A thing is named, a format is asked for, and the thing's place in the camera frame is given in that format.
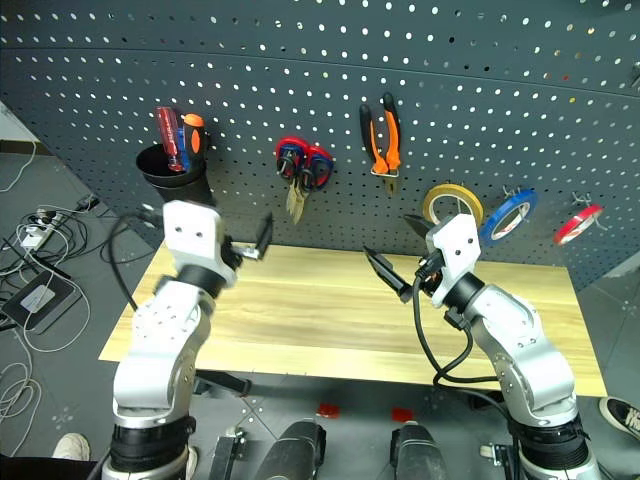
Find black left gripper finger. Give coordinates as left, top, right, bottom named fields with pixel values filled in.
left=234, top=212, right=274, bottom=259

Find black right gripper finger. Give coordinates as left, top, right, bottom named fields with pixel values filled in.
left=403, top=215, right=430, bottom=240
left=363, top=246, right=414, bottom=304

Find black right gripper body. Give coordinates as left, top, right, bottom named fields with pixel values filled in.
left=417, top=249, right=446, bottom=296

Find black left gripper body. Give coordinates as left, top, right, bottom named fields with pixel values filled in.
left=222, top=238, right=247, bottom=271

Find yellow tape roll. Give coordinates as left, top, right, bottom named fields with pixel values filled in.
left=422, top=183, right=485, bottom=231

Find black handled scissors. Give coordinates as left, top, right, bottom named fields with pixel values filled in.
left=278, top=152, right=317, bottom=224

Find orange and black pliers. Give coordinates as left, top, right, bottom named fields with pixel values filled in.
left=359, top=92, right=402, bottom=196

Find orange and black screwdriver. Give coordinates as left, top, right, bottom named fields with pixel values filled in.
left=182, top=113, right=209, bottom=169

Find blue tape roll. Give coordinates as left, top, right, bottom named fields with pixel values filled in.
left=478, top=188, right=540, bottom=247

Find red and blue scissors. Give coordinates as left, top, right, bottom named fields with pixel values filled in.
left=274, top=137, right=335, bottom=225

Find black cup holder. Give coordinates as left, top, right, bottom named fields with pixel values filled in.
left=135, top=132, right=217, bottom=207

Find red tape roll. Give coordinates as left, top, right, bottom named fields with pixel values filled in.
left=553, top=203, right=605, bottom=246

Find dark rounded shape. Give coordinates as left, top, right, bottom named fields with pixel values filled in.
left=257, top=420, right=327, bottom=480
left=389, top=420, right=449, bottom=480

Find dark grey perforated pegboard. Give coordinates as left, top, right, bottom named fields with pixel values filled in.
left=0, top=0, right=640, bottom=294

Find white power strip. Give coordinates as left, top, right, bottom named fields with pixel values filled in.
left=22, top=224, right=49, bottom=251

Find grey flat box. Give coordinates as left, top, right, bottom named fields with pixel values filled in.
left=2, top=272, right=82, bottom=335

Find black sneaker with white sole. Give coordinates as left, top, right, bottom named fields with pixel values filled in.
left=598, top=397, right=640, bottom=442

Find white shoe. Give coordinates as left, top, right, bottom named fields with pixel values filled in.
left=52, top=433, right=91, bottom=462

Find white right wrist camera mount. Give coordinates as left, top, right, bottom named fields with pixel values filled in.
left=426, top=213, right=484, bottom=309

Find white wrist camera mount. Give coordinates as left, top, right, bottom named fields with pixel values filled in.
left=426, top=213, right=484, bottom=309
left=162, top=199, right=237, bottom=289

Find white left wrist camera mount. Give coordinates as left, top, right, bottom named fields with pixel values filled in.
left=162, top=199, right=237, bottom=289

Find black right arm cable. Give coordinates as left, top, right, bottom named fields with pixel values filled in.
left=412, top=249, right=511, bottom=406

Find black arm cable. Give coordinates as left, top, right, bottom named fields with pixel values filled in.
left=109, top=212, right=166, bottom=311
left=412, top=249, right=511, bottom=406

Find blue handled screwdriver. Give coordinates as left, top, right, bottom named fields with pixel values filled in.
left=176, top=128, right=194, bottom=171

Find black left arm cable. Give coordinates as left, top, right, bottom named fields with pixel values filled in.
left=109, top=212, right=166, bottom=311

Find black table frame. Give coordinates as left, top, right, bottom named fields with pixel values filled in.
left=193, top=372, right=252, bottom=399

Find red handled screwdriver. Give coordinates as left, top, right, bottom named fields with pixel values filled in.
left=154, top=106, right=186, bottom=173

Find white floor cable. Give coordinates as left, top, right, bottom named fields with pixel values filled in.
left=0, top=139, right=92, bottom=436

